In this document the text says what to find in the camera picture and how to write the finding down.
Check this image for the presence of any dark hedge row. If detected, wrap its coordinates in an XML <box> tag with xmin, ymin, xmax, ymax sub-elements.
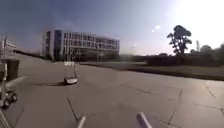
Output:
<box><xmin>119</xmin><ymin>43</ymin><xmax>224</xmax><ymax>68</ymax></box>

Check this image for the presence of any small wheeled robot with pole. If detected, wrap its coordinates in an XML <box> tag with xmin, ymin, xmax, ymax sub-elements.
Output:
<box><xmin>62</xmin><ymin>61</ymin><xmax>79</xmax><ymax>86</ymax></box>

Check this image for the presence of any robot's own part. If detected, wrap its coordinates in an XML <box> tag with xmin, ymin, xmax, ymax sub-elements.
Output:
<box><xmin>136</xmin><ymin>111</ymin><xmax>153</xmax><ymax>128</ymax></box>
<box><xmin>76</xmin><ymin>115</ymin><xmax>87</xmax><ymax>128</ymax></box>

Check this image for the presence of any tall dark tree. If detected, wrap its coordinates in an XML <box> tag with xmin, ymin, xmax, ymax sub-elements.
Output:
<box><xmin>166</xmin><ymin>24</ymin><xmax>193</xmax><ymax>57</ymax></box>

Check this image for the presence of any large glass-fronted building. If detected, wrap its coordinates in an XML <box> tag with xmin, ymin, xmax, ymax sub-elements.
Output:
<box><xmin>41</xmin><ymin>29</ymin><xmax>121</xmax><ymax>62</ymax></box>

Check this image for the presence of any signpost with sign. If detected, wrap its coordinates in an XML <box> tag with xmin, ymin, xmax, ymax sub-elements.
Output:
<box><xmin>1</xmin><ymin>35</ymin><xmax>18</xmax><ymax>60</ymax></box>

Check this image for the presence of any dark rubbish bin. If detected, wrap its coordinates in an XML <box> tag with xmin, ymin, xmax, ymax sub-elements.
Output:
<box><xmin>0</xmin><ymin>58</ymin><xmax>21</xmax><ymax>82</ymax></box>

